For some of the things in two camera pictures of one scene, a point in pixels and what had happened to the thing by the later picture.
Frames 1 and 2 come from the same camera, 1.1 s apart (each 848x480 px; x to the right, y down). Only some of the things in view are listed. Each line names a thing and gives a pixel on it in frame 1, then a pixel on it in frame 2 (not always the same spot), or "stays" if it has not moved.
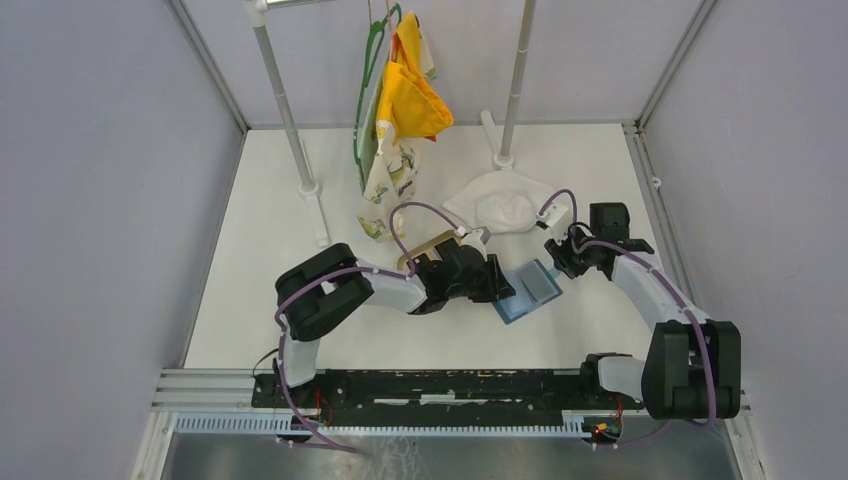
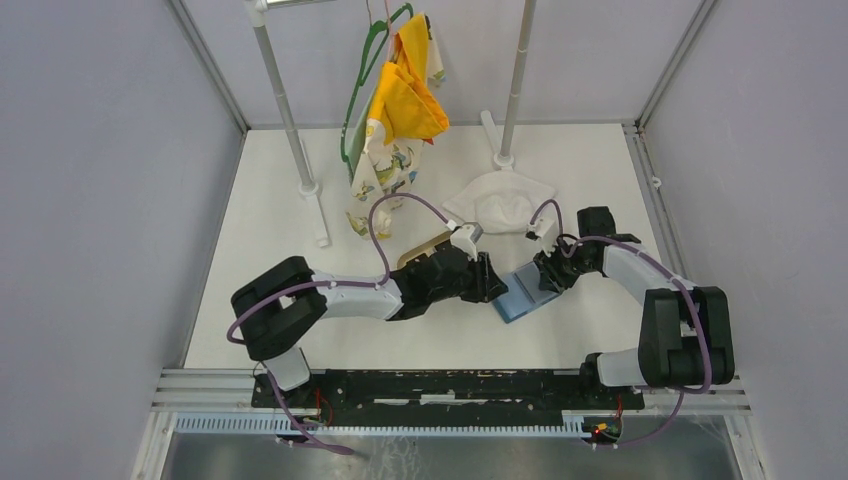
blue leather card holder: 534,287 stays
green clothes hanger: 365,116 → 362,78
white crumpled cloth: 504,201 stays
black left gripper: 496,285 stays
